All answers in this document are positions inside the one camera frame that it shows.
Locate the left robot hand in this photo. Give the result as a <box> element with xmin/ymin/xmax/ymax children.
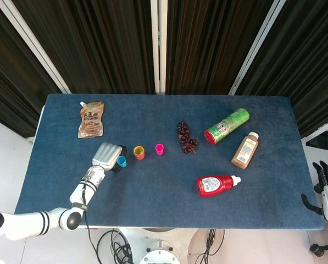
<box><xmin>91</xmin><ymin>142</ymin><xmax>128</xmax><ymax>173</ymax></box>

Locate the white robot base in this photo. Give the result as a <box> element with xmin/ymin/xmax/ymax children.
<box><xmin>119</xmin><ymin>227</ymin><xmax>200</xmax><ymax>264</ymax></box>

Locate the orange plastic cup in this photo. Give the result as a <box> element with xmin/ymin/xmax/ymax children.
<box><xmin>132</xmin><ymin>146</ymin><xmax>146</xmax><ymax>161</ymax></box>

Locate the brown spouted sauce pouch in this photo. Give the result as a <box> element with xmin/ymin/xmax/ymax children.
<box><xmin>77</xmin><ymin>101</ymin><xmax>104</xmax><ymax>139</ymax></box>

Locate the black floor equipment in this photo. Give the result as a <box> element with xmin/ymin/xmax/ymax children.
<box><xmin>306</xmin><ymin>129</ymin><xmax>328</xmax><ymax>151</ymax></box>

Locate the blue table cloth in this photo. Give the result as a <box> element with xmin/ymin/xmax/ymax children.
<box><xmin>14</xmin><ymin>93</ymin><xmax>325</xmax><ymax>230</ymax></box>

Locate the dark red grape bunch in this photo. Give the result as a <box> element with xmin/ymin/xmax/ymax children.
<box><xmin>176</xmin><ymin>120</ymin><xmax>199</xmax><ymax>155</ymax></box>

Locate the brown juice bottle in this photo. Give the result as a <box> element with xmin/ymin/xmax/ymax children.
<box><xmin>231</xmin><ymin>131</ymin><xmax>260</xmax><ymax>171</ymax></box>

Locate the dark brown curtain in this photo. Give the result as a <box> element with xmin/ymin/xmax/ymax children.
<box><xmin>0</xmin><ymin>0</ymin><xmax>328</xmax><ymax>140</ymax></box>

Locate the red ketchup bottle white cap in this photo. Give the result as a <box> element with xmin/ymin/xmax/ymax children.
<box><xmin>196</xmin><ymin>174</ymin><xmax>242</xmax><ymax>198</ymax></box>

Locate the green chips can red lid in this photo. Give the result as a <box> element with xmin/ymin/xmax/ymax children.
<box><xmin>203</xmin><ymin>107</ymin><xmax>251</xmax><ymax>146</ymax></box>

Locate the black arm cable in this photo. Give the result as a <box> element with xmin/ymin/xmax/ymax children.
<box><xmin>80</xmin><ymin>180</ymin><xmax>103</xmax><ymax>264</ymax></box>

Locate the black floor cable bundle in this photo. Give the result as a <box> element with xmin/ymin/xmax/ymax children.
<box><xmin>97</xmin><ymin>228</ymin><xmax>134</xmax><ymax>264</ymax></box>
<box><xmin>192</xmin><ymin>228</ymin><xmax>226</xmax><ymax>264</ymax></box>

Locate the white frame post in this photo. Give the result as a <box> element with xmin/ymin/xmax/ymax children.
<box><xmin>150</xmin><ymin>0</ymin><xmax>169</xmax><ymax>95</ymax></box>
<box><xmin>0</xmin><ymin>0</ymin><xmax>71</xmax><ymax>94</ymax></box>
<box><xmin>228</xmin><ymin>0</ymin><xmax>287</xmax><ymax>96</ymax></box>

